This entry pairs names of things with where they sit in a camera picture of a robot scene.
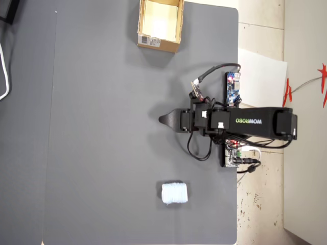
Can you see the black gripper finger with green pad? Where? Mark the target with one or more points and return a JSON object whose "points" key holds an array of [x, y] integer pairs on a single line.
{"points": [[173, 123]]}

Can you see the pale yellow paper lining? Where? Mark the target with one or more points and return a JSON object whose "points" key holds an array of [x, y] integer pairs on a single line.
{"points": [[159, 23]]}

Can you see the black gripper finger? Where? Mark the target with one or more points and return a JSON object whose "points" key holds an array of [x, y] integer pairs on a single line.
{"points": [[173, 115]]}

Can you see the white paper sheet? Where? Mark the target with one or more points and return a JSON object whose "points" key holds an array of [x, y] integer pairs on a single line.
{"points": [[263, 79]]}

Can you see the white curved tube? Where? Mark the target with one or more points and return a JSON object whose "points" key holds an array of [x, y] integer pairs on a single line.
{"points": [[7, 84]]}

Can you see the light blue foam block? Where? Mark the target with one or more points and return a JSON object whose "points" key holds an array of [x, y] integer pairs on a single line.
{"points": [[175, 193]]}

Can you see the small wrist camera board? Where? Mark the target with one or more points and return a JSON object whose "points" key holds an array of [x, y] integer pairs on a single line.
{"points": [[197, 91]]}

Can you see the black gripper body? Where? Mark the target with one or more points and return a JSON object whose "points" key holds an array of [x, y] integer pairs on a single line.
{"points": [[196, 120]]}

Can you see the black power plug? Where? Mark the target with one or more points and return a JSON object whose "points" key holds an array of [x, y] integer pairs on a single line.
{"points": [[246, 161]]}

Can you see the motor driver board green terminal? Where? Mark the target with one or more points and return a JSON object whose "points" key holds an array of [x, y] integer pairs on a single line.
{"points": [[231, 155]]}

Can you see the blue circuit board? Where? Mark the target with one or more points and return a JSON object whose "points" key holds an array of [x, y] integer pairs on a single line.
{"points": [[232, 88]]}

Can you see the open brown cardboard box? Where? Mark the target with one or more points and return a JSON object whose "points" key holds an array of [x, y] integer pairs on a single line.
{"points": [[158, 48]]}

